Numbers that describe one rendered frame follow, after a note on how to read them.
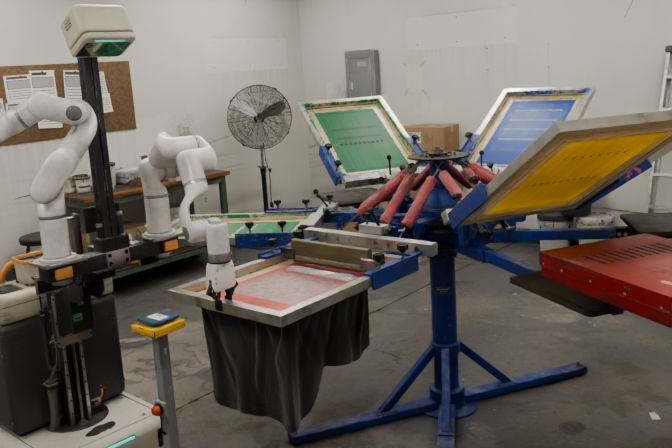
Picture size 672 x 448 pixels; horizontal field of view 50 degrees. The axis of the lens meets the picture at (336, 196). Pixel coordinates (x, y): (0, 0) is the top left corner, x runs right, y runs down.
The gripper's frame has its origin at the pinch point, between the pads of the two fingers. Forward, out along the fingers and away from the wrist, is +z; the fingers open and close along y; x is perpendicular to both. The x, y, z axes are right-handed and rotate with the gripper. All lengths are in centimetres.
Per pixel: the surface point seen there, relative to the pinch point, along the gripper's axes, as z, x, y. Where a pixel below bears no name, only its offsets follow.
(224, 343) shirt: 19.6, -10.8, -7.8
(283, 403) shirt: 36.0, 17.2, -8.0
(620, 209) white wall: 59, -21, -471
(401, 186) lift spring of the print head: -21, -6, -119
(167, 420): 37.3, -10.1, 21.0
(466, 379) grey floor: 98, -7, -176
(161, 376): 21.4, -10.7, 21.1
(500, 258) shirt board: 6, 47, -113
